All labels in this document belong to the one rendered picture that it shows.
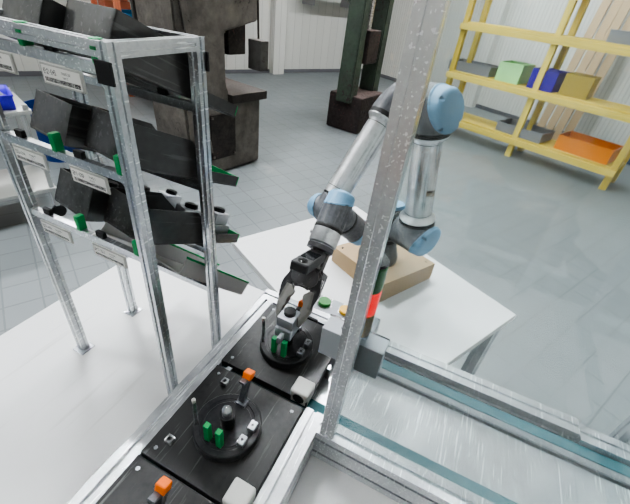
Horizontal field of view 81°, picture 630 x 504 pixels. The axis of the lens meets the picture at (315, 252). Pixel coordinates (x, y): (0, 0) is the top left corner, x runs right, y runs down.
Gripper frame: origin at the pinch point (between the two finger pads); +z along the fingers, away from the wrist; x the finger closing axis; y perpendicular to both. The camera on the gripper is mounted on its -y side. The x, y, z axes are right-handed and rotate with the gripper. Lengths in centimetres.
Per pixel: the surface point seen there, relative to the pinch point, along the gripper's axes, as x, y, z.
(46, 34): 30, -56, -24
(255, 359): 4.8, 3.2, 12.9
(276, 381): -3.0, 1.2, 15.0
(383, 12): 155, 351, -437
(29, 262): 224, 111, 40
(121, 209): 32.3, -28.9, -7.7
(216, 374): 10.4, -2.7, 18.9
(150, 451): 10.4, -16.9, 33.7
